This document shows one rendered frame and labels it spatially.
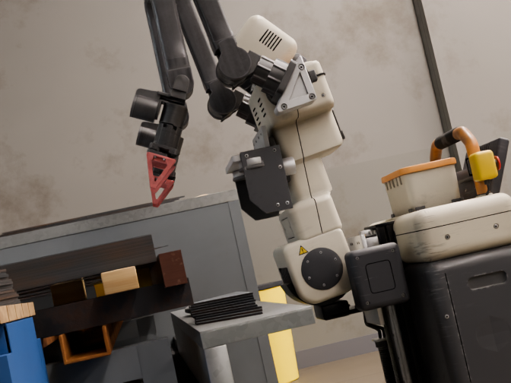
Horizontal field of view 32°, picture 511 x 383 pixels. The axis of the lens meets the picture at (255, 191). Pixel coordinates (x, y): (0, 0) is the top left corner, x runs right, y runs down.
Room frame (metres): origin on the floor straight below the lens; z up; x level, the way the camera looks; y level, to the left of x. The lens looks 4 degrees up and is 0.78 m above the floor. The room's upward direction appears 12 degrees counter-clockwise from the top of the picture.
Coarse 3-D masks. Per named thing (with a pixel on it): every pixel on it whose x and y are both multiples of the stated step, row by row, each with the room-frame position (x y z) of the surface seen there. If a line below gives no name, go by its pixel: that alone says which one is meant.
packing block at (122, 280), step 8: (104, 272) 1.54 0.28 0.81; (112, 272) 1.54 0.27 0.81; (120, 272) 1.54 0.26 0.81; (128, 272) 1.54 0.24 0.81; (104, 280) 1.53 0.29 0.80; (112, 280) 1.54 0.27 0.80; (120, 280) 1.54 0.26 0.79; (128, 280) 1.54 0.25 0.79; (136, 280) 1.54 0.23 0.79; (104, 288) 1.53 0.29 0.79; (112, 288) 1.54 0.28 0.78; (120, 288) 1.54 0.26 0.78; (128, 288) 1.54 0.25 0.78; (136, 288) 1.54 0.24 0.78
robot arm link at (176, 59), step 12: (156, 0) 2.04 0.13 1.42; (168, 0) 2.04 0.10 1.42; (156, 12) 2.04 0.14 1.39; (168, 12) 2.04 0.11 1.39; (156, 24) 2.06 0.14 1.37; (168, 24) 2.04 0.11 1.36; (180, 24) 2.06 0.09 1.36; (168, 36) 2.04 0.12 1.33; (180, 36) 2.04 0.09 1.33; (168, 48) 2.04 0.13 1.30; (180, 48) 2.04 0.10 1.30; (168, 60) 2.03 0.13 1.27; (180, 60) 2.03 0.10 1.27; (168, 72) 2.03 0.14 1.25; (180, 72) 2.03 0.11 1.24; (168, 84) 2.08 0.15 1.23; (192, 84) 2.03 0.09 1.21
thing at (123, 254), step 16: (128, 240) 1.59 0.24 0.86; (144, 240) 1.59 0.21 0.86; (48, 256) 1.57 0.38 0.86; (64, 256) 1.57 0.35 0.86; (80, 256) 1.57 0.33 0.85; (96, 256) 1.58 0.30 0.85; (112, 256) 1.58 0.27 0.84; (128, 256) 1.59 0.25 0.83; (144, 256) 1.59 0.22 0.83; (16, 272) 1.56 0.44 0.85; (32, 272) 1.56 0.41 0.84; (48, 272) 1.56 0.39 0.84; (64, 272) 1.57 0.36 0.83; (80, 272) 1.57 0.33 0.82; (96, 272) 1.58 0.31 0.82; (16, 288) 1.56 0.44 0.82; (32, 288) 1.57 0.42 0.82; (48, 288) 1.86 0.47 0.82
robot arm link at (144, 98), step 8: (176, 80) 2.02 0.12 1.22; (184, 80) 2.02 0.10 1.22; (176, 88) 2.02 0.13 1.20; (184, 88) 2.02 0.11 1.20; (136, 96) 2.03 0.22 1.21; (144, 96) 2.04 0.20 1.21; (152, 96) 2.04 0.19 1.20; (160, 96) 2.05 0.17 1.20; (168, 96) 2.03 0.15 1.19; (176, 96) 2.02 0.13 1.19; (184, 96) 2.02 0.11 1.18; (136, 104) 2.02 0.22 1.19; (144, 104) 2.02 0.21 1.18; (152, 104) 2.03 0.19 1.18; (136, 112) 2.03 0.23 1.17; (144, 112) 2.03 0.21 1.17; (152, 112) 2.03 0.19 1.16; (144, 120) 2.05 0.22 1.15; (152, 120) 2.04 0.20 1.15
